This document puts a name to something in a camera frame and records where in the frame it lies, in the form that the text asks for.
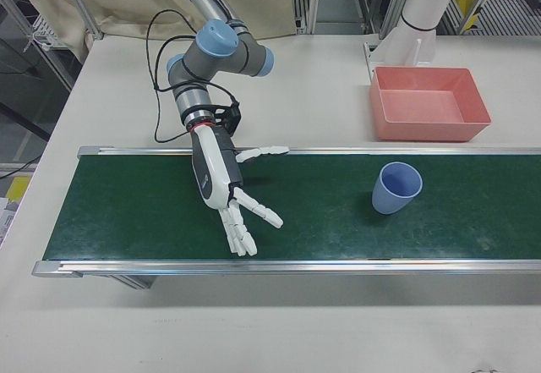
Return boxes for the white grey robot hand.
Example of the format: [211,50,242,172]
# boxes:
[190,125,291,258]

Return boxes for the blue plastic cup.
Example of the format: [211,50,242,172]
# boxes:
[371,161,424,216]

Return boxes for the pink plastic box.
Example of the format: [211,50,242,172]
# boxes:
[369,66,493,143]

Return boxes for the green conveyor belt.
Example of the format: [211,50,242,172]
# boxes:
[32,145,541,292]

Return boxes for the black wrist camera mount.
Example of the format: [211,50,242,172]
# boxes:
[210,100,242,140]

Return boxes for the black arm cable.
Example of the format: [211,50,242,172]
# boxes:
[145,8,238,144]

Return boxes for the slanted aluminium frame bar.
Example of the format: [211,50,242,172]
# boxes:
[58,0,105,40]

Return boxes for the white camera stand post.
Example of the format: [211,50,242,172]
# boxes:
[363,0,464,72]

